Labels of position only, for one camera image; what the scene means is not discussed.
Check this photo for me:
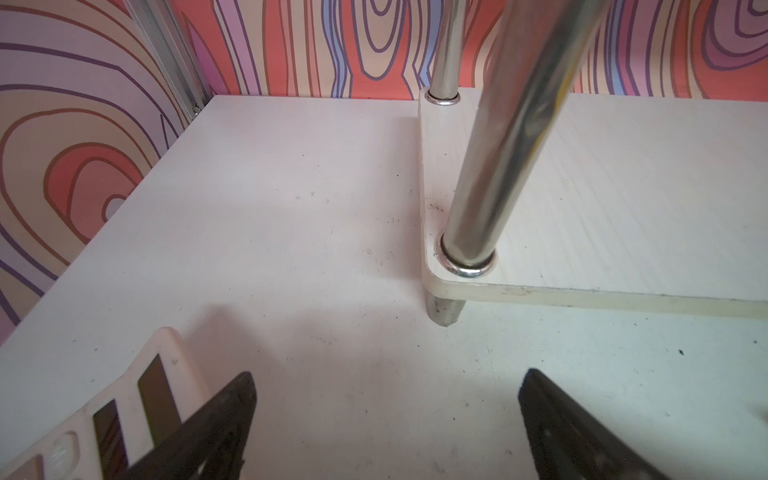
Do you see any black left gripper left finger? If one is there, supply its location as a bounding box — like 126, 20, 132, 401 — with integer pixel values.
120, 371, 257, 479

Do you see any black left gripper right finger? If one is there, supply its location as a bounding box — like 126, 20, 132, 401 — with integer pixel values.
518, 369, 667, 480

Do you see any white two-tier shelf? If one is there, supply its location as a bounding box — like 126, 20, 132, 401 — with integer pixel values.
419, 1, 767, 326

